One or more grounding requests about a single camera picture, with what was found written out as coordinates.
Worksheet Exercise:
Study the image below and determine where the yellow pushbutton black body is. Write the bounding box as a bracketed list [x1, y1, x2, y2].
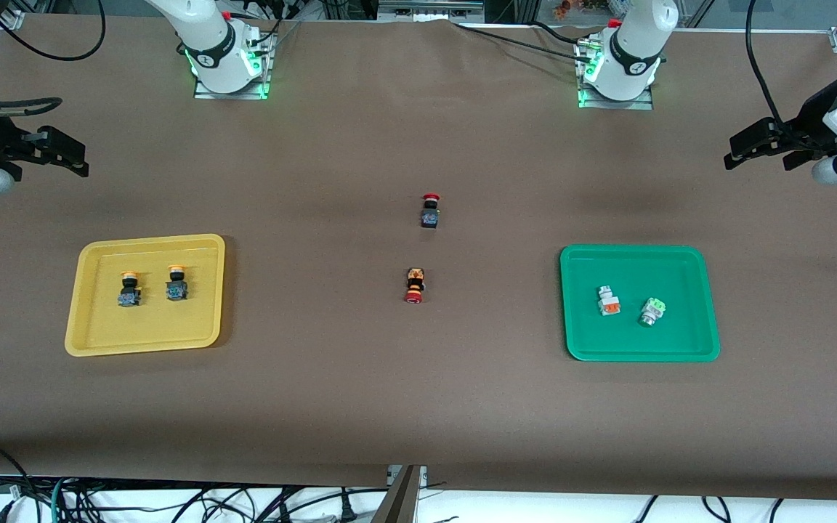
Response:
[118, 270, 143, 308]
[166, 264, 190, 301]

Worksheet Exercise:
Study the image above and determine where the white pushbutton green block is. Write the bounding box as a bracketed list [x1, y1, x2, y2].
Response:
[639, 296, 667, 328]

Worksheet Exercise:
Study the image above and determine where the green plastic tray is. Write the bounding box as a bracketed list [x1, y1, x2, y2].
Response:
[559, 245, 721, 362]

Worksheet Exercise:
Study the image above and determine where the yellow plastic tray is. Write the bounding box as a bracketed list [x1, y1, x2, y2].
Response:
[64, 233, 226, 357]

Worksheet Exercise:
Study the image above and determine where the brown table cover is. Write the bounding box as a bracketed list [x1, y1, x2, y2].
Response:
[0, 15, 837, 502]

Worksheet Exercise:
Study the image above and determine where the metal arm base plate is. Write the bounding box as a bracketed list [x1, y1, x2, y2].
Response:
[193, 33, 274, 100]
[576, 36, 655, 111]

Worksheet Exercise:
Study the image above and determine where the black cable on table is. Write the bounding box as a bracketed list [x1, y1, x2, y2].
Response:
[531, 20, 594, 44]
[451, 22, 594, 62]

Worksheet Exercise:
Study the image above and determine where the table support post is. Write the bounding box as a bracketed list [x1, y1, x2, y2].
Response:
[371, 465, 426, 523]

